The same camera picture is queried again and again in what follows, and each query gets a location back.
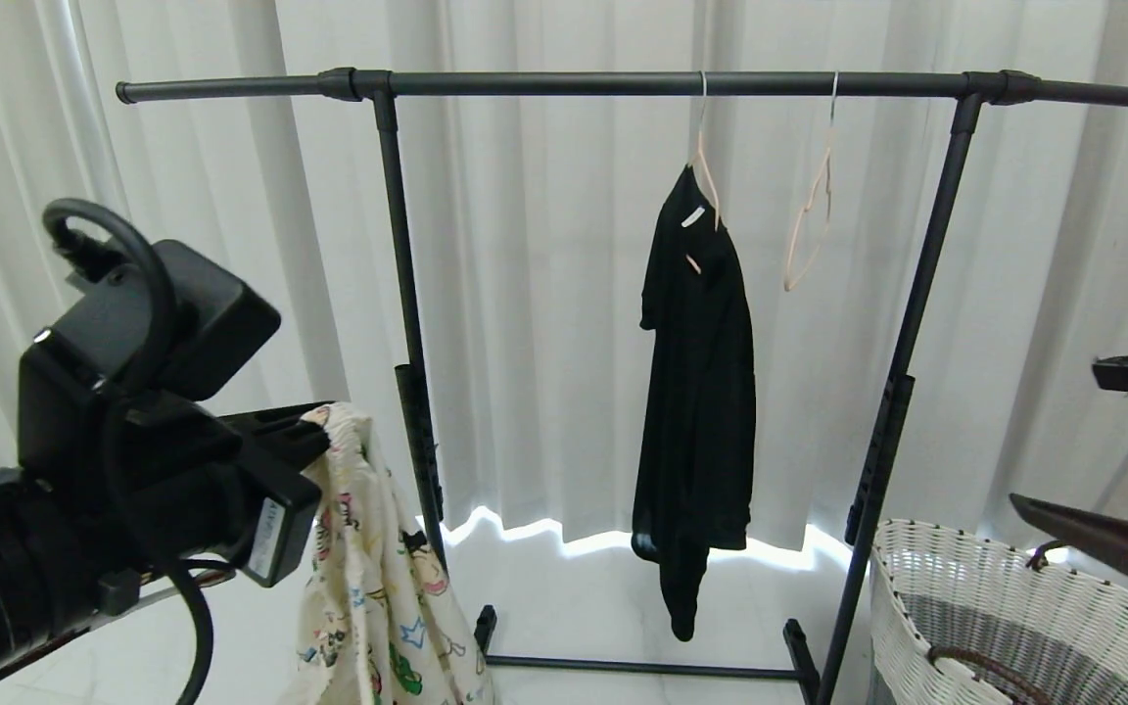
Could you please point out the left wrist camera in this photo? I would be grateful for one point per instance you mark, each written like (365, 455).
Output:
(202, 313)

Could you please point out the black shirt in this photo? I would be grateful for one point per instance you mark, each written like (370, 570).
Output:
(701, 392)

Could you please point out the cream printed garment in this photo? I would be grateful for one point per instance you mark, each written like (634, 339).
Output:
(378, 587)

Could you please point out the white curtain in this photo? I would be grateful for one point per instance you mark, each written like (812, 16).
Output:
(544, 294)

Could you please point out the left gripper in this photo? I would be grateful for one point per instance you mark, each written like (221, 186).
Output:
(211, 519)

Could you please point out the white laundry basket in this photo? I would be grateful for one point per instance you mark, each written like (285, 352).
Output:
(916, 587)

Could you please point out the pink clothes hanger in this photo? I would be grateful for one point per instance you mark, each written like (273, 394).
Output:
(823, 186)
(711, 186)

